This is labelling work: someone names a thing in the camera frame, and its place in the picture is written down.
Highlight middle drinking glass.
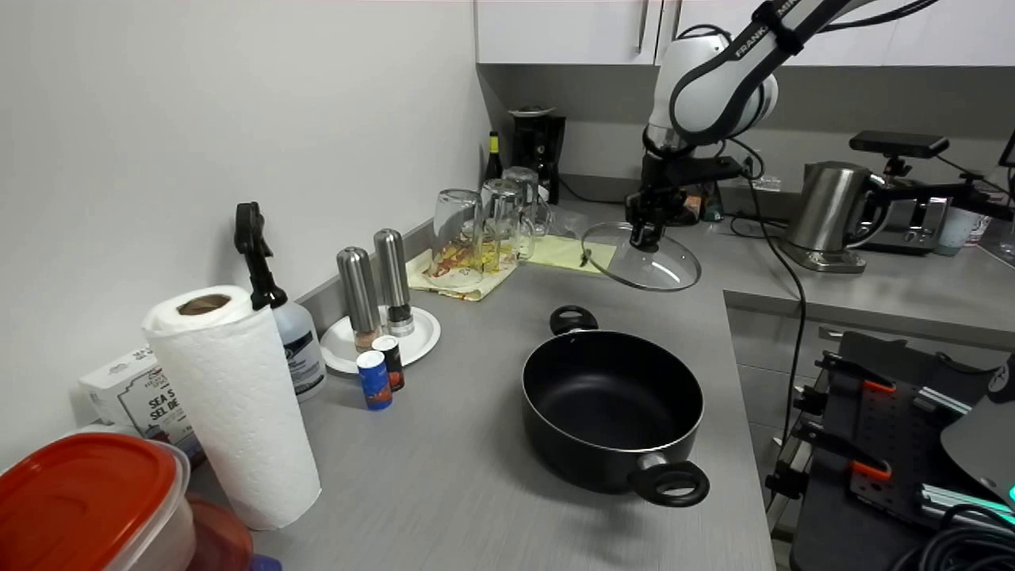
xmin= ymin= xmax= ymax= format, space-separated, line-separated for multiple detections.
xmin=482 ymin=178 xmax=519 ymax=261

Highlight black hanging cable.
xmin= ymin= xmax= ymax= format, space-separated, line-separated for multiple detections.
xmin=739 ymin=147 xmax=813 ymax=446

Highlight drinking glass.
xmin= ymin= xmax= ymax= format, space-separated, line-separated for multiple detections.
xmin=482 ymin=178 xmax=519 ymax=261
xmin=432 ymin=187 xmax=482 ymax=275
xmin=505 ymin=166 xmax=548 ymax=235

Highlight left steel grinder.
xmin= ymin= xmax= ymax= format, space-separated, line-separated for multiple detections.
xmin=337 ymin=248 xmax=380 ymax=352

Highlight yellow notepad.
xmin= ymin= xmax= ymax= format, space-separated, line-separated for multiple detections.
xmin=531 ymin=235 xmax=615 ymax=274

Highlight right drinking glass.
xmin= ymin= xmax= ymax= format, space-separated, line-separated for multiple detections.
xmin=505 ymin=166 xmax=548 ymax=235

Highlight right steel grinder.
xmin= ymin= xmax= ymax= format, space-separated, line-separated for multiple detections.
xmin=375 ymin=228 xmax=417 ymax=335

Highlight spray bottle black trigger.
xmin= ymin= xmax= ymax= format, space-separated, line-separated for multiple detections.
xmin=234 ymin=203 xmax=328 ymax=396

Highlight red lidded plastic container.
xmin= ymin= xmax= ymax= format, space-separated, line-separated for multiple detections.
xmin=0 ymin=433 xmax=197 ymax=571

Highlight left drinking glass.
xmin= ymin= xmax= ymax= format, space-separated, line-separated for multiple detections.
xmin=432 ymin=187 xmax=482 ymax=275

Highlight white plate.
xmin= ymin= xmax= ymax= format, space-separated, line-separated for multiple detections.
xmin=321 ymin=308 xmax=442 ymax=374

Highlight white paper towel roll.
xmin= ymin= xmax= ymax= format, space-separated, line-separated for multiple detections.
xmin=144 ymin=287 xmax=321 ymax=533

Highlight steel grinder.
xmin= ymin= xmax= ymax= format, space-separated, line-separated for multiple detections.
xmin=375 ymin=228 xmax=417 ymax=335
xmin=337 ymin=248 xmax=380 ymax=352

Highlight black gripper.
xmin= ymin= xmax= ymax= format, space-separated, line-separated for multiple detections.
xmin=625 ymin=156 xmax=745 ymax=248

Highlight red moka pot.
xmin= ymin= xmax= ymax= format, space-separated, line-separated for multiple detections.
xmin=683 ymin=187 xmax=705 ymax=222

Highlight black camera on stand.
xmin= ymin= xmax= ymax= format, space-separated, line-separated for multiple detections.
xmin=851 ymin=130 xmax=1011 ymax=253

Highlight white upper cabinets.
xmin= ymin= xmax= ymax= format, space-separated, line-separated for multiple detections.
xmin=473 ymin=0 xmax=1015 ymax=68

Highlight white cardboard box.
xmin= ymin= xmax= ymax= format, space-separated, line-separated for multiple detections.
xmin=70 ymin=345 xmax=203 ymax=462

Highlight dark small spice bottle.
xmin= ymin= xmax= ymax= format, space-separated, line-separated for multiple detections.
xmin=371 ymin=335 xmax=407 ymax=393

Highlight black cooking pot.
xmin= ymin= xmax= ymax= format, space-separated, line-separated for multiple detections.
xmin=519 ymin=304 xmax=709 ymax=508

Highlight glass pot lid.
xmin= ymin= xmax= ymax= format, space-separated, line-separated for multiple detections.
xmin=579 ymin=222 xmax=702 ymax=293

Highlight dark glass bottle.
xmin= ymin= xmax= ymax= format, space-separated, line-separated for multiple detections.
xmin=482 ymin=130 xmax=505 ymax=180

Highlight black equipment with orange clamps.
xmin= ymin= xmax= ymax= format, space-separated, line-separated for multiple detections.
xmin=766 ymin=333 xmax=991 ymax=571

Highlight white mug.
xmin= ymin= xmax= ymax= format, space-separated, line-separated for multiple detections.
xmin=937 ymin=207 xmax=984 ymax=253

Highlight black coffee maker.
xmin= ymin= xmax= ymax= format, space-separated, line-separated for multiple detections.
xmin=511 ymin=108 xmax=563 ymax=199

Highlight stainless steel kettle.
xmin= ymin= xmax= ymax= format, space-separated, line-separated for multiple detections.
xmin=776 ymin=161 xmax=888 ymax=274

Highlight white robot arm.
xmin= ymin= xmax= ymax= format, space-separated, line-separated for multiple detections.
xmin=625 ymin=0 xmax=937 ymax=251

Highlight blue capped small bottle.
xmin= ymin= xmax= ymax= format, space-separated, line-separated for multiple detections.
xmin=355 ymin=352 xmax=394 ymax=408

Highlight patterned dish cloth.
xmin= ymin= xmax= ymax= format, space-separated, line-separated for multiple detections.
xmin=407 ymin=251 xmax=514 ymax=304

